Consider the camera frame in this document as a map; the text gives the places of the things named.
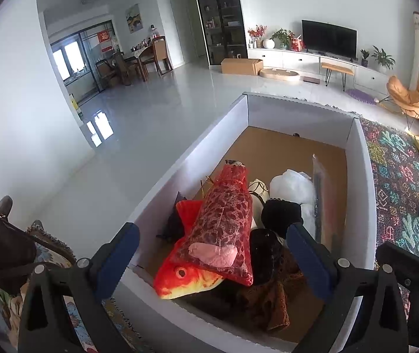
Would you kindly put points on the white plastic package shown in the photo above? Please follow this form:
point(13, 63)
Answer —
point(329, 198)

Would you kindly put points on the white door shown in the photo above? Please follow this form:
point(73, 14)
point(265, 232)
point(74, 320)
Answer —
point(182, 29)

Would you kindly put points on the white round vase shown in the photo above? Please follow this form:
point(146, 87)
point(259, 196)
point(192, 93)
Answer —
point(268, 43)

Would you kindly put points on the brown knit cloth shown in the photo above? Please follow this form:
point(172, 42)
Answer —
point(268, 301)

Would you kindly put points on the orange fish plush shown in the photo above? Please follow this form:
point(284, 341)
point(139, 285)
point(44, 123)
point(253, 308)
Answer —
point(180, 283)

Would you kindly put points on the white embroidered towel roll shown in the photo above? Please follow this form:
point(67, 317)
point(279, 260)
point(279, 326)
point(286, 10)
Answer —
point(292, 187)

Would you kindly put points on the red gift bag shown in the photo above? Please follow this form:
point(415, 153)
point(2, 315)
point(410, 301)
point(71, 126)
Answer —
point(297, 44)

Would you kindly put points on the colourful patterned woven blanket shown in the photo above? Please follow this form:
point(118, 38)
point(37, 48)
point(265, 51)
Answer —
point(400, 176)

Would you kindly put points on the white television cabinet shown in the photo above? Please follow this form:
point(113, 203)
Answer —
point(290, 60)

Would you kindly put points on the large green potted plant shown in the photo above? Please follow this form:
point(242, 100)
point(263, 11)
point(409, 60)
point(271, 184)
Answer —
point(383, 59)

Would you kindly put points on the red flower bouquet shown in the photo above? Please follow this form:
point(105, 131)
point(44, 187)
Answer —
point(257, 34)

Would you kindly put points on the green plant with red decorations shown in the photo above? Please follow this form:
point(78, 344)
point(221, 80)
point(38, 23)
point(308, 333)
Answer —
point(282, 37)

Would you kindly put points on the dark brown handbag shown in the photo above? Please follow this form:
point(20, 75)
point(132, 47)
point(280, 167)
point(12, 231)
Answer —
point(3, 250)

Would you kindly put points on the floral fringed cloth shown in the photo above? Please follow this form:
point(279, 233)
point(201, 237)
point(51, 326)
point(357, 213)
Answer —
point(53, 244)

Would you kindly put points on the dark glass display cabinet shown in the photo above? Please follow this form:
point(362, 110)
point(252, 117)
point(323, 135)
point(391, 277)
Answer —
point(220, 18)

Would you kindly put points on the black fabric item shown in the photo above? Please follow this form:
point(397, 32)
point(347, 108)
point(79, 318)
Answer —
point(281, 215)

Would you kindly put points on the wooden dining table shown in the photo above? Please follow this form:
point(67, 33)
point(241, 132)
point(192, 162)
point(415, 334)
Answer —
point(138, 57)

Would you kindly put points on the framed wall painting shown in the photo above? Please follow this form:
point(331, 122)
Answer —
point(134, 18)

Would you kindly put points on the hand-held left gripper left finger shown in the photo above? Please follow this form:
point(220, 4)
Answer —
point(119, 261)

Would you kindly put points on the black television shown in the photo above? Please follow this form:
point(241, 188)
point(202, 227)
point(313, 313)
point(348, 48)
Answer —
point(329, 38)

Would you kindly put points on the orange lounge chair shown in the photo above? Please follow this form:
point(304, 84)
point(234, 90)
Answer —
point(411, 97)

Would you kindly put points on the small green potted plant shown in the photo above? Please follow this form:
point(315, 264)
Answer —
point(365, 57)

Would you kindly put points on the wooden stool with metal legs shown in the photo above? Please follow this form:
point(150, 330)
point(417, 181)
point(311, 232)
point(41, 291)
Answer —
point(337, 68)

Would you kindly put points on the red spotted fish plush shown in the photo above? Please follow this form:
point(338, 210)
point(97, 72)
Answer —
point(220, 213)

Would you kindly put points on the pale yellow cloth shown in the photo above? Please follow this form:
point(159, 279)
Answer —
point(259, 191)

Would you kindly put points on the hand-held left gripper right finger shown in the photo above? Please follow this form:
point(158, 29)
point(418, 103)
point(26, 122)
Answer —
point(308, 261)

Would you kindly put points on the oval cat scratcher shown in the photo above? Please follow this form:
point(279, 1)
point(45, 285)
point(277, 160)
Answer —
point(279, 74)

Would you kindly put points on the glass balcony door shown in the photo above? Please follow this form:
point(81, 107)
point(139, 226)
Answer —
point(81, 59)

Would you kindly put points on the white cardboard box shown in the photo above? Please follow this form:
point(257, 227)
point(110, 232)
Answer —
point(360, 191)

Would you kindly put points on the brown cardboard box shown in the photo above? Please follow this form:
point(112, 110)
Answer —
point(240, 67)

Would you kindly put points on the wooden dining chair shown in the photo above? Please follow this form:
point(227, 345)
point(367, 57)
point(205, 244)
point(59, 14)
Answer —
point(161, 51)

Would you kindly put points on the dark cloth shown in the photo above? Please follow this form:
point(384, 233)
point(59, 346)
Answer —
point(172, 226)

